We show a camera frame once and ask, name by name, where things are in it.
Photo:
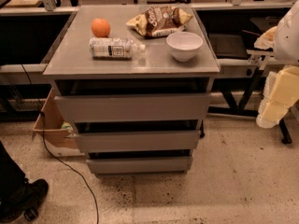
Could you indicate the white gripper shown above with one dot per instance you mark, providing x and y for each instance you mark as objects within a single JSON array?
[{"x": 288, "y": 37}]

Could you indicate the grey bottom drawer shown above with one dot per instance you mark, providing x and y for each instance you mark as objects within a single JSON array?
[{"x": 143, "y": 165}]

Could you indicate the grey drawer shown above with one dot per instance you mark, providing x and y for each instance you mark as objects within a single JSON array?
[
  {"x": 113, "y": 108},
  {"x": 143, "y": 165},
  {"x": 136, "y": 141}
]

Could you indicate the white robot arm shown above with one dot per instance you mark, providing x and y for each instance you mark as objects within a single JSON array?
[{"x": 286, "y": 41}]

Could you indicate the grey top drawer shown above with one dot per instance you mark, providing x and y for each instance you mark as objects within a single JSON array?
[{"x": 113, "y": 108}]

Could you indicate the grey middle drawer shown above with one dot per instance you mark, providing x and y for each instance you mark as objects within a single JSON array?
[{"x": 136, "y": 141}]

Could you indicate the grey drawer cabinet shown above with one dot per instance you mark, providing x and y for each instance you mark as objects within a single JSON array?
[{"x": 135, "y": 86}]

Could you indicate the white bowl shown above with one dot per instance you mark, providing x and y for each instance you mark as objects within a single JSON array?
[{"x": 183, "y": 46}]

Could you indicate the brown yellow chip bag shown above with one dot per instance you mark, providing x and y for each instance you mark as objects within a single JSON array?
[{"x": 160, "y": 21}]

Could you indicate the clear plastic water bottle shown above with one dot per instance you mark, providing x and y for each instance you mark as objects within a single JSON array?
[{"x": 119, "y": 48}]

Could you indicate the orange fruit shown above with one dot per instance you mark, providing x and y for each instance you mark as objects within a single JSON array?
[{"x": 100, "y": 28}]

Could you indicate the cardboard box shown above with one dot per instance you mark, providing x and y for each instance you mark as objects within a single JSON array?
[{"x": 58, "y": 134}]

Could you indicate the black shoe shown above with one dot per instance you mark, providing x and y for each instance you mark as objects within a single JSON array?
[{"x": 24, "y": 201}]

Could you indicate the dark trouser leg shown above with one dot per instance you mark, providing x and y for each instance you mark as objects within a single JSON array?
[{"x": 11, "y": 175}]

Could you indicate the black frame side table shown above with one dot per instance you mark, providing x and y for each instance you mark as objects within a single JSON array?
[{"x": 236, "y": 82}]

